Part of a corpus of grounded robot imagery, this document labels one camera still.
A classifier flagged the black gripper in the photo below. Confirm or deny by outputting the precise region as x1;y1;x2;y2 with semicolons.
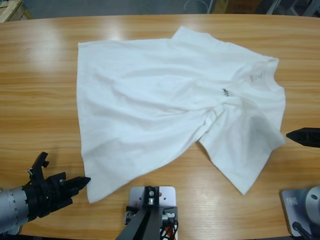
22;172;92;222

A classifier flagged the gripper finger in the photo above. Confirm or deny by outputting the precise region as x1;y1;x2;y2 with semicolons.
285;127;320;143
293;138;320;149

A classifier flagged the white t-shirt with small print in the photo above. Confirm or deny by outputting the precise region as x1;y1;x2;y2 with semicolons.
75;25;287;206

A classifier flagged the black clamp block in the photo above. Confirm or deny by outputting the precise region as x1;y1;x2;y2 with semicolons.
124;205;179;227

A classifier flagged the brown cardboard box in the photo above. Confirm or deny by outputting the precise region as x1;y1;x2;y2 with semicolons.
226;0;260;14

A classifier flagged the yellow box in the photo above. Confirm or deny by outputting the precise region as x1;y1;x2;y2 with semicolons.
214;0;230;14

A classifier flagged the cardboard boxes stack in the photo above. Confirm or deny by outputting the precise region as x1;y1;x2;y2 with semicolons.
0;0;33;23

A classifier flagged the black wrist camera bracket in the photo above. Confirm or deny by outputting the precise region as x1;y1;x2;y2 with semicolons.
26;151;50;187

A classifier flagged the black base cable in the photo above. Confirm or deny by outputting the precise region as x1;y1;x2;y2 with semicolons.
292;221;315;240

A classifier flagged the white mount plate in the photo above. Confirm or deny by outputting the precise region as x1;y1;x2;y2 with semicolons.
128;185;177;209

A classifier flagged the orange cable bundle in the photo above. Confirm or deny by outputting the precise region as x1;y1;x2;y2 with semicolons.
159;221;180;240

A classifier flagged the grey metal frame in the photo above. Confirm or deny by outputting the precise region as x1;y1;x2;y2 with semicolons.
264;0;320;18

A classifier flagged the white cable loop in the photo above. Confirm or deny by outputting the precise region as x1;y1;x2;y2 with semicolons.
183;0;210;13

